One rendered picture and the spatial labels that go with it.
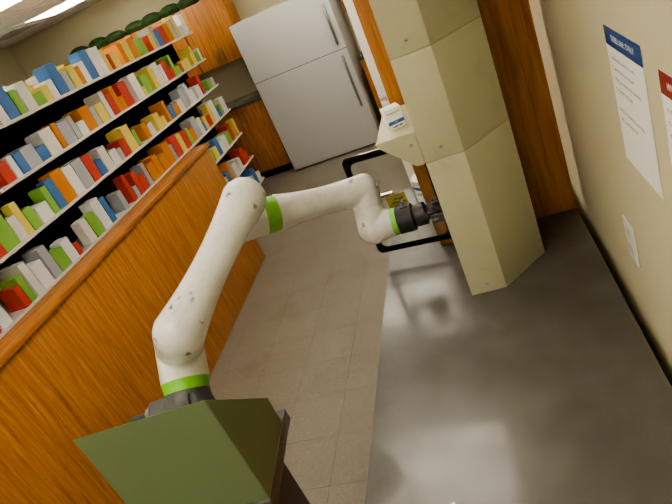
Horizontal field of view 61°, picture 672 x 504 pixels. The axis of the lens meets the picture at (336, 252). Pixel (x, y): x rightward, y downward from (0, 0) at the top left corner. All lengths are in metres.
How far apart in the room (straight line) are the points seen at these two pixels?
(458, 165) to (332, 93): 5.11
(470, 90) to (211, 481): 1.21
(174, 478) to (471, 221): 1.06
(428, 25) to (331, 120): 5.28
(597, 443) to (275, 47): 5.86
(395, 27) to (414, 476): 1.09
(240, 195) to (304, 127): 5.34
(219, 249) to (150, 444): 0.49
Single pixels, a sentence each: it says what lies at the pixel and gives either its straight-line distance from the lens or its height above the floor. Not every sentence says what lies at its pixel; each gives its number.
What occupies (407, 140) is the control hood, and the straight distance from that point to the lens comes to 1.61.
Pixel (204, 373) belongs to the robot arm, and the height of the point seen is 1.21.
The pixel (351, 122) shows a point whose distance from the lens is 6.76.
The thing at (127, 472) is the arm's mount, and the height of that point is 1.14.
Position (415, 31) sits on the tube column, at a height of 1.76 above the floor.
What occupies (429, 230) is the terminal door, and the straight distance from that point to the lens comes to 2.09.
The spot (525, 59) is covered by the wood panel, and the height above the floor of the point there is 1.50.
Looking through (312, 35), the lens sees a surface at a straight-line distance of 6.59.
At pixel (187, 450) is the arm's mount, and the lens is 1.47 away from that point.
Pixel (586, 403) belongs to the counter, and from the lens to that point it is 1.45.
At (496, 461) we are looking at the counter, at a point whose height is 0.94.
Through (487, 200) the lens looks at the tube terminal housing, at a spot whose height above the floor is 1.24.
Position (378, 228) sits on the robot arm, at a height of 1.22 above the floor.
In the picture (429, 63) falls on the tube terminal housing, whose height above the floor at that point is 1.67.
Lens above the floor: 1.98
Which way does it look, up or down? 25 degrees down
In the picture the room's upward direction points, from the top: 25 degrees counter-clockwise
